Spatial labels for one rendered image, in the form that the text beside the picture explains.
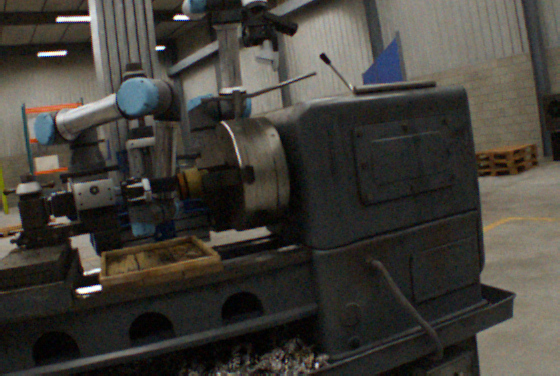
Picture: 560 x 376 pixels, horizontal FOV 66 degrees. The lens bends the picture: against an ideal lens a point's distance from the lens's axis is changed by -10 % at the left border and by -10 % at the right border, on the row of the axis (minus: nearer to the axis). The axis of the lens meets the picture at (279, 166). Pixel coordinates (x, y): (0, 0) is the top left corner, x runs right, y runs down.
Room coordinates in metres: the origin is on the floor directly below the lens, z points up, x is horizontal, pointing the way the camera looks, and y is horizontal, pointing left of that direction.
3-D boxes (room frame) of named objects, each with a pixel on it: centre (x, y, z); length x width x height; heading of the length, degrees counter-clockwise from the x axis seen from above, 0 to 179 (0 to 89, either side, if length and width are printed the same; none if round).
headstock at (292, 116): (1.51, -0.27, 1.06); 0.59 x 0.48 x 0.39; 110
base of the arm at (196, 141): (1.96, 0.29, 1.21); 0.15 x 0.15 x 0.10
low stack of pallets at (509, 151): (8.41, -4.27, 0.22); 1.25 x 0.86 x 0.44; 127
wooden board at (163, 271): (1.25, 0.38, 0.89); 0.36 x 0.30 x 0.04; 20
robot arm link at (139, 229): (1.52, 0.46, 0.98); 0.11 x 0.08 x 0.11; 159
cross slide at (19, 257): (1.16, 0.68, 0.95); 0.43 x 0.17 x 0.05; 20
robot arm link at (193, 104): (1.97, 0.28, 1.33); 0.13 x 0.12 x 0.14; 105
